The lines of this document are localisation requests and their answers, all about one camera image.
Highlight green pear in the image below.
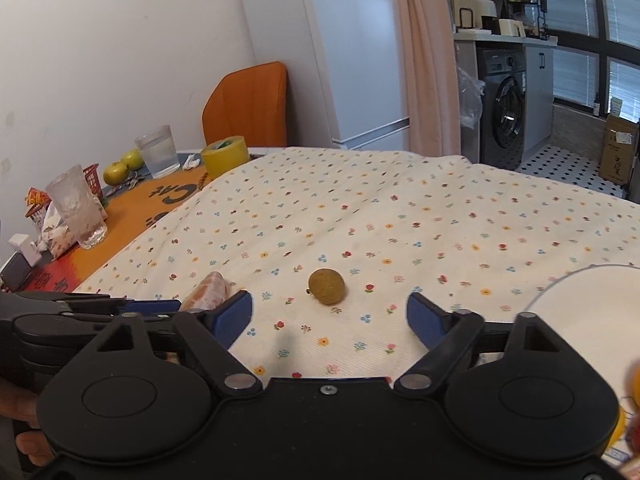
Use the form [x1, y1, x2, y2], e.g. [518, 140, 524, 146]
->
[103, 162, 129, 188]
[120, 150, 144, 171]

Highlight frosted glass front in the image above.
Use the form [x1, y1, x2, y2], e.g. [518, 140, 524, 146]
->
[46, 165, 107, 249]

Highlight grey washing machine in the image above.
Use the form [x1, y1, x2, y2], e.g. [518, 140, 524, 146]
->
[476, 47, 526, 170]

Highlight white refrigerator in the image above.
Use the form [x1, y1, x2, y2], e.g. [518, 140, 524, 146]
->
[242, 0, 409, 151]

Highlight brown kiwi fruit back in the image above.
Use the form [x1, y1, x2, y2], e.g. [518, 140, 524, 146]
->
[308, 268, 346, 306]

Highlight pink curtain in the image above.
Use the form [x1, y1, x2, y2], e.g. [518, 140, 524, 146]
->
[396, 0, 461, 157]

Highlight red cherry tomato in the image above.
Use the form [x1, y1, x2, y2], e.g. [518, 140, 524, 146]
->
[625, 414, 640, 456]

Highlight red snack basket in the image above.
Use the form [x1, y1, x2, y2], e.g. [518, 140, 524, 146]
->
[24, 162, 109, 261]

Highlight kitchen counter cabinet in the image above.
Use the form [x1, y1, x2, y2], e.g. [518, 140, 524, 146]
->
[454, 30, 558, 170]

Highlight orange cat table mat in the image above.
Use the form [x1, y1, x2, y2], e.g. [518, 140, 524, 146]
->
[23, 166, 209, 292]

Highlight orange chair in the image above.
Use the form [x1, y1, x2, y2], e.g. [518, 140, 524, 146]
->
[202, 62, 288, 148]

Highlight small yellow kumquat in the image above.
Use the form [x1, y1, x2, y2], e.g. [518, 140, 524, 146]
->
[606, 405, 627, 450]

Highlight peeled pomelo segment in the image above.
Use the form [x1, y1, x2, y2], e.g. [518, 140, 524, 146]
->
[180, 271, 231, 311]

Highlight cardboard box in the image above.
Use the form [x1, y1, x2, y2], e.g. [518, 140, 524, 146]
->
[599, 114, 639, 185]

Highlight floral white tablecloth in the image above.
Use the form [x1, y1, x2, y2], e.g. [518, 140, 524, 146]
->
[82, 148, 639, 380]

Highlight clear glass back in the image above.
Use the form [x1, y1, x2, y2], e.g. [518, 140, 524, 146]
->
[134, 125, 180, 179]

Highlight white plate with blue rim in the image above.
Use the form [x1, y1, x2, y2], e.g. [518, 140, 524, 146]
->
[525, 263, 640, 480]

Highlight person's left hand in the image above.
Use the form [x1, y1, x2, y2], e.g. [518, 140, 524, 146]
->
[0, 378, 56, 468]

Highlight yellow tape roll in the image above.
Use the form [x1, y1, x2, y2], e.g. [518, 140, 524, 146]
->
[201, 136, 250, 180]

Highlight large orange front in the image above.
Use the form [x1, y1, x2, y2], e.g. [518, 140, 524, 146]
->
[625, 363, 640, 408]

